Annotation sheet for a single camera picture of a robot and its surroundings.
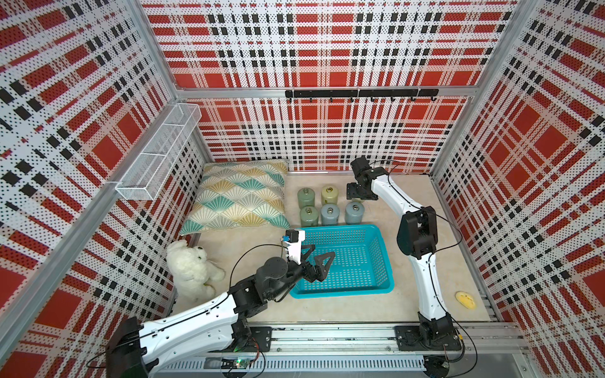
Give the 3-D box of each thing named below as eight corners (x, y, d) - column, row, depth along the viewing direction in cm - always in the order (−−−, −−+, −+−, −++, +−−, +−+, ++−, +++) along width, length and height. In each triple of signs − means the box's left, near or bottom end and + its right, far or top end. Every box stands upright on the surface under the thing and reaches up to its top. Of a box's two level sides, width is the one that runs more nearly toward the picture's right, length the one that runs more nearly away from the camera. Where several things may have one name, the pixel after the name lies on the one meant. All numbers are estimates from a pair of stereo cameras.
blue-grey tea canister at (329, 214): (321, 226, 102) (321, 216, 96) (320, 215, 106) (321, 204, 100) (338, 226, 102) (339, 216, 96) (337, 215, 106) (338, 204, 100)
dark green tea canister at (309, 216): (300, 230, 101) (299, 220, 95) (301, 216, 106) (300, 205, 99) (318, 230, 101) (318, 219, 95) (318, 216, 106) (318, 205, 99)
